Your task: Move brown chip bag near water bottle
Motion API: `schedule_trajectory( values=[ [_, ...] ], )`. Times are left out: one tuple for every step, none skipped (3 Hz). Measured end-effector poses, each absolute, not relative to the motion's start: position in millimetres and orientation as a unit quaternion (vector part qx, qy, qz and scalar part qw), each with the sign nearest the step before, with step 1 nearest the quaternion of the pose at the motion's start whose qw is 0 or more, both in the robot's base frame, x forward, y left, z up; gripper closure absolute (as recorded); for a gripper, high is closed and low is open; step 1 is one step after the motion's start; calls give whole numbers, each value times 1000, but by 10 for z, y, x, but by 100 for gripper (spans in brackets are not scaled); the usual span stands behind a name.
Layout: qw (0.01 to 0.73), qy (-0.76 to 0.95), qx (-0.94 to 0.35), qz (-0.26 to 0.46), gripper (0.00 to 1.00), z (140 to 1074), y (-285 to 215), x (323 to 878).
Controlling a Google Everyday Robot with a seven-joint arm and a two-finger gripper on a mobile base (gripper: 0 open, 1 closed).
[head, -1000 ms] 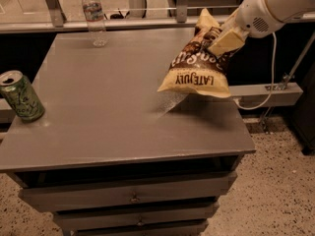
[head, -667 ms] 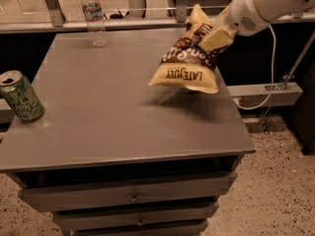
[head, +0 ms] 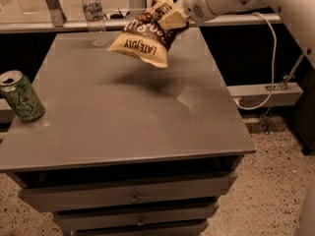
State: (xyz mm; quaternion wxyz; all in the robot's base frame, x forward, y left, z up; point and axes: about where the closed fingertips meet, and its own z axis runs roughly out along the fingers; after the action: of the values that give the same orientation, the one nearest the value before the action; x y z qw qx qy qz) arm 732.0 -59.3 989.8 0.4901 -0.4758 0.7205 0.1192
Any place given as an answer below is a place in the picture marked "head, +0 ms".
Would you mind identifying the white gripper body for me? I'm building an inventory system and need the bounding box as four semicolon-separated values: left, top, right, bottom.
185;0;216;25

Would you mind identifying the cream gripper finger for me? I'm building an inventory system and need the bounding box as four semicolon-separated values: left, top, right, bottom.
157;3;190;30

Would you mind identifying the brown Late July chip bag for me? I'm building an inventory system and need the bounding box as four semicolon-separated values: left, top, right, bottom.
107;0;188;68

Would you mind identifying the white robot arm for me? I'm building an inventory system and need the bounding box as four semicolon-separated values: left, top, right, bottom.
160;0;315;236

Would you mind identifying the clear plastic water bottle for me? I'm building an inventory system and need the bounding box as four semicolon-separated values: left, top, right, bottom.
82;0;107;47

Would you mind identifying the grey baseboard box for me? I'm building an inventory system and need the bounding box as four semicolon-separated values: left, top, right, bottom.
228;83;303;110

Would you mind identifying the grey drawer cabinet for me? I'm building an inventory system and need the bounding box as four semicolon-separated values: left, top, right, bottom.
0;27;257;236

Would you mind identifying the top grey drawer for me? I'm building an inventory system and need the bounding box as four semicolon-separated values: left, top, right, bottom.
19;171;237;212

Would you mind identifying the grey drawer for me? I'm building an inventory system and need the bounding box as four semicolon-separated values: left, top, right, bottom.
54;202;220;230
19;171;237;212
76;219;208;236

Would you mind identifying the green soda can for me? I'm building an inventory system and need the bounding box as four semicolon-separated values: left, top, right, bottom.
0;70;45;122

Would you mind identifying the middle grey drawer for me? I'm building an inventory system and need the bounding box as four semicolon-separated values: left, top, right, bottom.
54;202;220;230

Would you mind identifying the bottom grey drawer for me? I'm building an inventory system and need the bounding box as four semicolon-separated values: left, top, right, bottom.
76;219;208;236

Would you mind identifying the white cable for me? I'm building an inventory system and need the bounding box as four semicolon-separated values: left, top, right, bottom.
233;11;278;111

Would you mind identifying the grey metal window rail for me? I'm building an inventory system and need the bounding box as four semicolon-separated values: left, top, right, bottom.
0;0;281;34

